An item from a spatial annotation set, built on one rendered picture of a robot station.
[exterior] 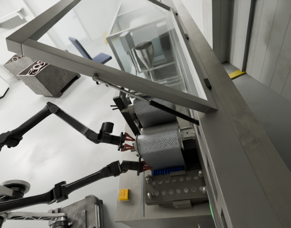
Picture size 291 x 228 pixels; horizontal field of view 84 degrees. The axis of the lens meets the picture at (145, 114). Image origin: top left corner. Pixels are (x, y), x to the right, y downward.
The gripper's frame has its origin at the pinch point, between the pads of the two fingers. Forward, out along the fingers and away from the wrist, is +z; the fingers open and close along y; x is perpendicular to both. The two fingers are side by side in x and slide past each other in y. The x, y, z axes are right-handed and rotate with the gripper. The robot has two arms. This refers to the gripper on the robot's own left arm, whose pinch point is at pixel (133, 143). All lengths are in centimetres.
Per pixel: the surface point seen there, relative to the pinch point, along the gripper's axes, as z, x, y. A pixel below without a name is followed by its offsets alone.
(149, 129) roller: 9.0, 5.7, -9.9
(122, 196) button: 5.1, -37.5, 19.5
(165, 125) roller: 17.2, 12.6, -9.7
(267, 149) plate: 33, 53, 27
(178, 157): 25.7, 9.2, 9.4
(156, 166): 18.2, -6.6, 9.1
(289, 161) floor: 184, -10, -23
